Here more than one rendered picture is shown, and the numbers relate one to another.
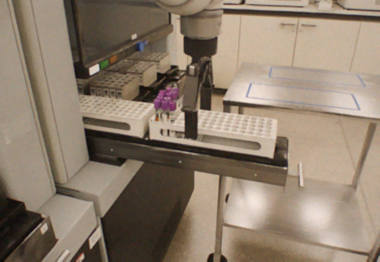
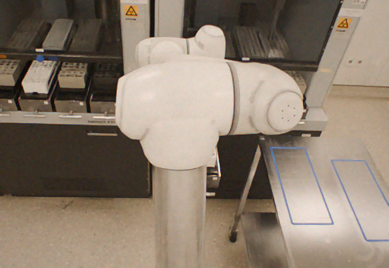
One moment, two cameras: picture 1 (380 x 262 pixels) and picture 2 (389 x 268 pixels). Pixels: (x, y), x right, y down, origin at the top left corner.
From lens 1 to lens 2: 1.13 m
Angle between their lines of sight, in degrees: 56
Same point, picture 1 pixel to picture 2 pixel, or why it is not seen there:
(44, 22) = (164, 33)
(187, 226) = (259, 208)
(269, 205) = (276, 243)
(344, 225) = not seen: outside the picture
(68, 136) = not seen: hidden behind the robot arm
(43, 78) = not seen: hidden behind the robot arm
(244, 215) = (256, 226)
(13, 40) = (143, 36)
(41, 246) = (113, 109)
